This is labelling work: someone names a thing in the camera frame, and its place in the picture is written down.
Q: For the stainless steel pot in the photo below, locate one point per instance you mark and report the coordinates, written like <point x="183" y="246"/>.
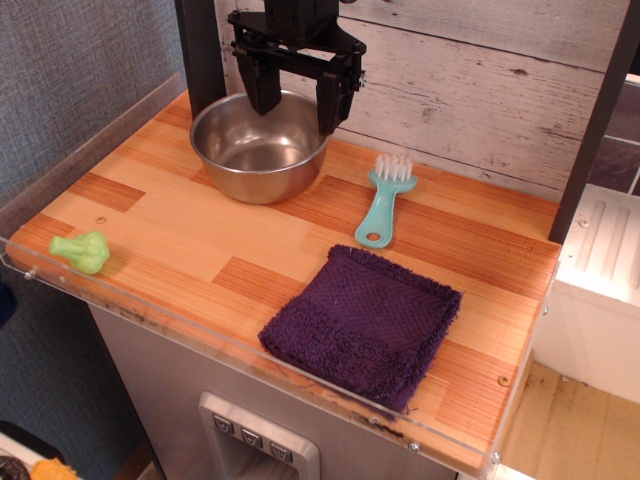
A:
<point x="260" y="159"/>

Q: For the silver dispenser button panel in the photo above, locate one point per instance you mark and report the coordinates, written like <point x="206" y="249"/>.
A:
<point x="244" y="445"/>

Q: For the teal dish brush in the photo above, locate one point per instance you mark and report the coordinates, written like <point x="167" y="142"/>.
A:
<point x="392" y="175"/>

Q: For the purple folded towel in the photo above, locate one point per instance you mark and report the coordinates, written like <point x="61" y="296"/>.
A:
<point x="366" y="325"/>

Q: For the grey toy fridge cabinet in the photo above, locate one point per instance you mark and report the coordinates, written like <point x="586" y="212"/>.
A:
<point x="164" y="380"/>

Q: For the clear acrylic edge guard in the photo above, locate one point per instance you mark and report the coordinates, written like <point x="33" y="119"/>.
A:
<point x="459" y="412"/>

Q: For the green toy broccoli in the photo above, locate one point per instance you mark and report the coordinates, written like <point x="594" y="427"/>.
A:
<point x="86" y="253"/>

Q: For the white toy sink unit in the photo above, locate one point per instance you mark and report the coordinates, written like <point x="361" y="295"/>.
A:
<point x="589" y="327"/>

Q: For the orange object bottom left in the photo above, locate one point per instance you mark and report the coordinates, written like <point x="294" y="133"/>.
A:
<point x="52" y="469"/>

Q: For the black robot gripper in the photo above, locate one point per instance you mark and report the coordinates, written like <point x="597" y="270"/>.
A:
<point x="305" y="39"/>

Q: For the dark right shelf post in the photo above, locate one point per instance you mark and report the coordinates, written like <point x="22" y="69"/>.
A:
<point x="621" y="60"/>

